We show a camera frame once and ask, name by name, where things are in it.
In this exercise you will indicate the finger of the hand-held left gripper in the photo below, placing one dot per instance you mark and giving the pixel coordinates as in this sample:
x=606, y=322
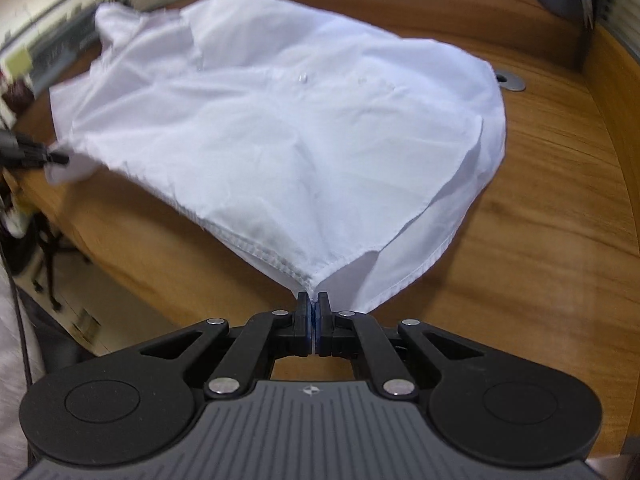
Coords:
x=35, y=152

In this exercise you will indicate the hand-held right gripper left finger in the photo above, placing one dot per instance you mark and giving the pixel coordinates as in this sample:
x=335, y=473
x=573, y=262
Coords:
x=305, y=330

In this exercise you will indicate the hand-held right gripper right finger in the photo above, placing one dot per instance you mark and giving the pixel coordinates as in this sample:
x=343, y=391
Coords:
x=324, y=330

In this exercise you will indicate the white collared shirt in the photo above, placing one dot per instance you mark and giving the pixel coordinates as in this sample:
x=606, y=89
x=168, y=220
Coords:
x=300, y=160

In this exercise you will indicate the black office chair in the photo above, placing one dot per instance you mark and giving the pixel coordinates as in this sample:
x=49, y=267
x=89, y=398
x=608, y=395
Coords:
x=47, y=245

